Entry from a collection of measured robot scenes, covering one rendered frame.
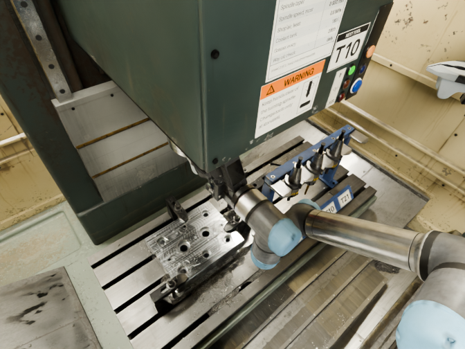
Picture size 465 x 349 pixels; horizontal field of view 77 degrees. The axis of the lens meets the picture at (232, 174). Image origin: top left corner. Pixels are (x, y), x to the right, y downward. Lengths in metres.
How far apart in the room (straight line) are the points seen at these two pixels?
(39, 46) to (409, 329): 1.01
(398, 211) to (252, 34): 1.38
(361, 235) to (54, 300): 1.26
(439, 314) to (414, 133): 1.16
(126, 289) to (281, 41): 0.98
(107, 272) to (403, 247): 0.97
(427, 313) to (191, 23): 0.47
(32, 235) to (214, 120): 1.53
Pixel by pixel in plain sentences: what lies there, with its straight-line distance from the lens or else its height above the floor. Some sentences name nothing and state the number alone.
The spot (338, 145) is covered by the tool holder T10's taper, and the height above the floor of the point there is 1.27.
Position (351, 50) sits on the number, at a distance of 0.65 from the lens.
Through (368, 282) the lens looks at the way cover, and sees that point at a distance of 1.51.
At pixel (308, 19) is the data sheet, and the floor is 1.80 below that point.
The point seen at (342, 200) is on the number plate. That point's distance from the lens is 1.40.
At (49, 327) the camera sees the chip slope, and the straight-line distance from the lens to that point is 1.48.
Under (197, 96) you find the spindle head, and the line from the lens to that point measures 0.41.
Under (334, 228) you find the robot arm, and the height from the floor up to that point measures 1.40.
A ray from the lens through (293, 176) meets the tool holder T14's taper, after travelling 0.98.
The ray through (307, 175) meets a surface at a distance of 1.05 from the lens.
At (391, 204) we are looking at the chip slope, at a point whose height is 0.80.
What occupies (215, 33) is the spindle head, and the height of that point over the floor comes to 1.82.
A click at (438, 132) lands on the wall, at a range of 1.54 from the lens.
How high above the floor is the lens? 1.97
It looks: 48 degrees down
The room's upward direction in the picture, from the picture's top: 4 degrees clockwise
